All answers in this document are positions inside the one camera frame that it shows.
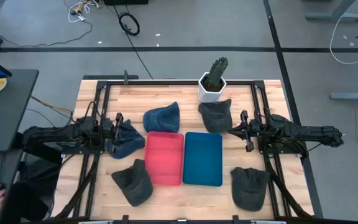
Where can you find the red plastic bin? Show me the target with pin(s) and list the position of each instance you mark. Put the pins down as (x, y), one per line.
(163, 158)

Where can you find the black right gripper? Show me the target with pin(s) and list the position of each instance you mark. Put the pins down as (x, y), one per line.
(255, 129)

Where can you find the black aluminium table frame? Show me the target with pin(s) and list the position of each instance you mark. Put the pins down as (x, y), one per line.
(166, 82)

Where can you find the black bar behind table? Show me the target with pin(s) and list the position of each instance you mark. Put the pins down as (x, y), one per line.
(104, 77)

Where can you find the dark lower desk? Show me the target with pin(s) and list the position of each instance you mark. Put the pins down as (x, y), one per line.
(6, 168)

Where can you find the blue plastic bin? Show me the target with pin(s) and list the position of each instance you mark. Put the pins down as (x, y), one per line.
(202, 158)

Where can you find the black side desk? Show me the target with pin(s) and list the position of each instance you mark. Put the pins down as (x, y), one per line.
(8, 109)

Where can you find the blue fabric hat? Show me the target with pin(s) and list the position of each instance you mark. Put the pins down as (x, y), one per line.
(162, 119)
(132, 141)

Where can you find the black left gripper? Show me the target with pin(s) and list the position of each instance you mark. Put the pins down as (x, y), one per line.
(110, 129)

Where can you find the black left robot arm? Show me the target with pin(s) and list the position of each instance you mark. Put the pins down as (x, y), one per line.
(57, 135)

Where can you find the white hexagonal plant pot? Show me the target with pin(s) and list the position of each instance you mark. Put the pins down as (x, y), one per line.
(207, 95)

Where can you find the black fabric seat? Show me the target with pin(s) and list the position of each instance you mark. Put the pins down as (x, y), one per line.
(36, 180)

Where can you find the green cactus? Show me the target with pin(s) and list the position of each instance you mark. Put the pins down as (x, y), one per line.
(217, 71)

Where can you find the dark grey fabric hat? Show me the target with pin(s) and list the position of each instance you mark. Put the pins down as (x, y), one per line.
(216, 119)
(249, 189)
(135, 186)

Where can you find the grey desk foot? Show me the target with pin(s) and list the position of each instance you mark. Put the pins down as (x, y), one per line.
(334, 16)
(353, 96)

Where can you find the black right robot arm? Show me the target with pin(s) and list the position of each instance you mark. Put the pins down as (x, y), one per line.
(315, 133)

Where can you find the silver bracket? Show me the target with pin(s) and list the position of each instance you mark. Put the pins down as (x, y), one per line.
(95, 222)
(267, 222)

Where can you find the black box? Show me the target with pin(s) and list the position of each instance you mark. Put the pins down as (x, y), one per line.
(125, 2)

